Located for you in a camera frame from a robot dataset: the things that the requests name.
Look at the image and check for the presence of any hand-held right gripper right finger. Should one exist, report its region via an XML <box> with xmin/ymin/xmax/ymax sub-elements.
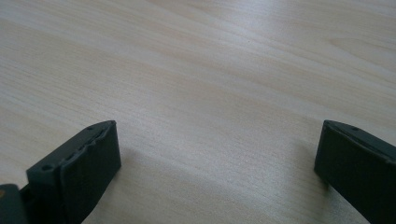
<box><xmin>313</xmin><ymin>119</ymin><xmax>396</xmax><ymax>224</ymax></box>

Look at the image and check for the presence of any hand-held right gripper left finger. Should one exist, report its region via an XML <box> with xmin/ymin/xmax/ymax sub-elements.
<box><xmin>21</xmin><ymin>119</ymin><xmax>122</xmax><ymax>224</ymax></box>

